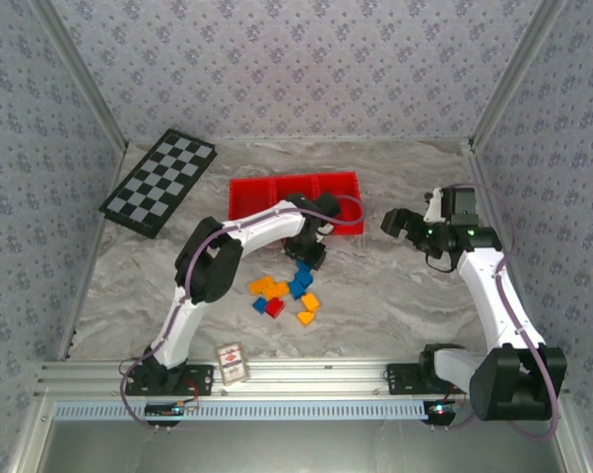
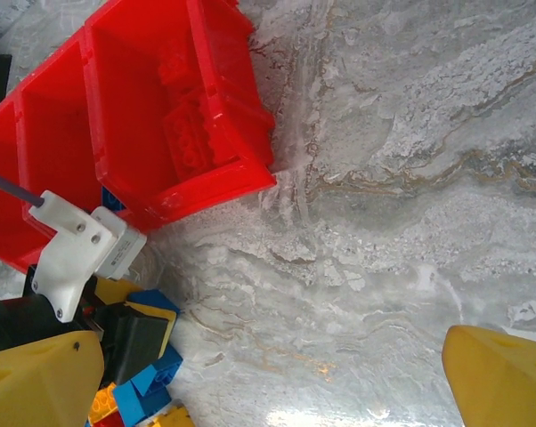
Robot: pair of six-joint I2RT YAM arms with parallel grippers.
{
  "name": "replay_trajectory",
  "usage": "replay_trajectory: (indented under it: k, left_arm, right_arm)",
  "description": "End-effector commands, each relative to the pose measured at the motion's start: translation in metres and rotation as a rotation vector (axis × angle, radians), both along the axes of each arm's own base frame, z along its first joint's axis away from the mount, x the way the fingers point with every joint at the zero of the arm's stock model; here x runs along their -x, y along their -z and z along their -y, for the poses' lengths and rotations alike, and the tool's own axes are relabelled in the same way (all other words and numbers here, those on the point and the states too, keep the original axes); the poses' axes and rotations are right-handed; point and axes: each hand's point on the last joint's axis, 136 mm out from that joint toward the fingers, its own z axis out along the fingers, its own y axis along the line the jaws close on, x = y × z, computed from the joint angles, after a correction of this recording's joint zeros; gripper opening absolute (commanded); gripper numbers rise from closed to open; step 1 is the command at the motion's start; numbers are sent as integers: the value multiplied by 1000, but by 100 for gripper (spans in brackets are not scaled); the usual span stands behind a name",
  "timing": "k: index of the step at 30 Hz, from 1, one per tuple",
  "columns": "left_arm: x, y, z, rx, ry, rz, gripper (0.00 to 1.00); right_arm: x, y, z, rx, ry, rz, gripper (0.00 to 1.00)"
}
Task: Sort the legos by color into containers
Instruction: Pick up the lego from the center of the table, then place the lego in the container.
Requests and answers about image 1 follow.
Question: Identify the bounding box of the red three-compartment tray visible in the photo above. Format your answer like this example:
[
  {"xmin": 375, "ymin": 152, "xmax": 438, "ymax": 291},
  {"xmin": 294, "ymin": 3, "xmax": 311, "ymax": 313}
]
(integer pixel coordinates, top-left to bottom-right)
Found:
[{"xmin": 227, "ymin": 170, "xmax": 365, "ymax": 243}]

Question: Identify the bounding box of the playing card box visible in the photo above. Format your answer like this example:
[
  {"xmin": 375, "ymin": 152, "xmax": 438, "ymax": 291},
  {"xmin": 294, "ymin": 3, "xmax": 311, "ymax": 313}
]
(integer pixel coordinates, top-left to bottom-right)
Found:
[{"xmin": 215, "ymin": 342, "xmax": 252, "ymax": 387}]

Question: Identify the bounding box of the black grey chessboard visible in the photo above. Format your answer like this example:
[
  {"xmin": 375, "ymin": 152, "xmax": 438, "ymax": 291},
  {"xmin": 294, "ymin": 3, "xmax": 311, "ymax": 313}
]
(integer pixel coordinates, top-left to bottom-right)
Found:
[{"xmin": 98, "ymin": 128, "xmax": 218, "ymax": 240}]

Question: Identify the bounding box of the right circuit board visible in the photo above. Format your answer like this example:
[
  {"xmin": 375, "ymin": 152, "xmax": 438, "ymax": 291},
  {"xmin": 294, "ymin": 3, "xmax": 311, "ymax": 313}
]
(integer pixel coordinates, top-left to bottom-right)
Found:
[{"xmin": 423, "ymin": 400, "xmax": 469, "ymax": 426}]

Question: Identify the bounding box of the circuit board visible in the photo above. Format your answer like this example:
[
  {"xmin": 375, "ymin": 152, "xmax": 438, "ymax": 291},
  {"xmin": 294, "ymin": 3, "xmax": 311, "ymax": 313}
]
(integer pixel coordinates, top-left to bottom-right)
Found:
[
  {"xmin": 145, "ymin": 400, "xmax": 200, "ymax": 421},
  {"xmin": 423, "ymin": 400, "xmax": 469, "ymax": 426}
]

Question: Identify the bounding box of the left circuit board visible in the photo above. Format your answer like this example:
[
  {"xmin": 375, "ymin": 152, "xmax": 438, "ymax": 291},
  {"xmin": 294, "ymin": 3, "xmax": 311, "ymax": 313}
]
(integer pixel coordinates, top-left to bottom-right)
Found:
[{"xmin": 145, "ymin": 400, "xmax": 200, "ymax": 421}]

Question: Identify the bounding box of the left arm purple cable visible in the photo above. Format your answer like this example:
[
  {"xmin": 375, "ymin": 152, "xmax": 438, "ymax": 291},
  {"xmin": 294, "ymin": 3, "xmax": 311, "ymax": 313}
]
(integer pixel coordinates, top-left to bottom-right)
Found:
[{"xmin": 120, "ymin": 193, "xmax": 366, "ymax": 431}]

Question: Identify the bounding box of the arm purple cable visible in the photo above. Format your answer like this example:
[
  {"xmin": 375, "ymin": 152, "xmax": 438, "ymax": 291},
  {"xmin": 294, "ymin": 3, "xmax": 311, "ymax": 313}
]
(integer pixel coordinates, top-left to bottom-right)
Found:
[
  {"xmin": 120, "ymin": 193, "xmax": 366, "ymax": 431},
  {"xmin": 446, "ymin": 182, "xmax": 561, "ymax": 442}
]

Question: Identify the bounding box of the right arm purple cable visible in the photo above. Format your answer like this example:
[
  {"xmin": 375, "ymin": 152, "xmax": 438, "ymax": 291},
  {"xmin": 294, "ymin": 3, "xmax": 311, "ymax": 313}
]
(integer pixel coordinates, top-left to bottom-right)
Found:
[{"xmin": 446, "ymin": 182, "xmax": 561, "ymax": 442}]

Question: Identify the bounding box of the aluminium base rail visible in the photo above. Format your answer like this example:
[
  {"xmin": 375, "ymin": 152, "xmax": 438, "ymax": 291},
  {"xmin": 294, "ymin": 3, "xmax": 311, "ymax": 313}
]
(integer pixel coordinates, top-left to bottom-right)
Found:
[{"xmin": 33, "ymin": 358, "xmax": 569, "ymax": 399}]

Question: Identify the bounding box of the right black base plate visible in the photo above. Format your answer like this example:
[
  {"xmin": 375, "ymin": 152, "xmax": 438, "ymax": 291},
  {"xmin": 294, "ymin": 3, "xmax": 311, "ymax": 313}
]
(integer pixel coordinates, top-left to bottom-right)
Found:
[{"xmin": 385, "ymin": 363, "xmax": 477, "ymax": 396}]

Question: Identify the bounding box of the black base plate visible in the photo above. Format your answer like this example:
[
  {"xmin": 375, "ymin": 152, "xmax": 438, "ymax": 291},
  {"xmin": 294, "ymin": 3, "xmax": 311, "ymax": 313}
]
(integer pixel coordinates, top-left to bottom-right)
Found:
[
  {"xmin": 124, "ymin": 364, "xmax": 215, "ymax": 397},
  {"xmin": 385, "ymin": 363, "xmax": 477, "ymax": 396}
]

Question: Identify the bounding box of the slotted grey cable duct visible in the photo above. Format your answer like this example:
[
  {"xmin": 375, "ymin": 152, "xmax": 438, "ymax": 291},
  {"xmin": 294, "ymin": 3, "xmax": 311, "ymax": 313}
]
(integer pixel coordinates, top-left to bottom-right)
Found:
[{"xmin": 53, "ymin": 400, "xmax": 428, "ymax": 422}]

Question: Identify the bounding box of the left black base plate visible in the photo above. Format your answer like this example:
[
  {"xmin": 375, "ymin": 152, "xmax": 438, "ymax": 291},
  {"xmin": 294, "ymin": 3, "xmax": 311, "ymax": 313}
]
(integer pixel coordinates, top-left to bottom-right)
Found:
[{"xmin": 124, "ymin": 364, "xmax": 215, "ymax": 397}]

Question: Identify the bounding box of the right aluminium frame post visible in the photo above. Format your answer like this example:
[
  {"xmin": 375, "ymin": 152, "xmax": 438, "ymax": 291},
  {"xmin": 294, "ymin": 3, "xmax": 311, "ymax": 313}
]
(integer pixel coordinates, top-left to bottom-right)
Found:
[{"xmin": 467, "ymin": 0, "xmax": 569, "ymax": 152}]

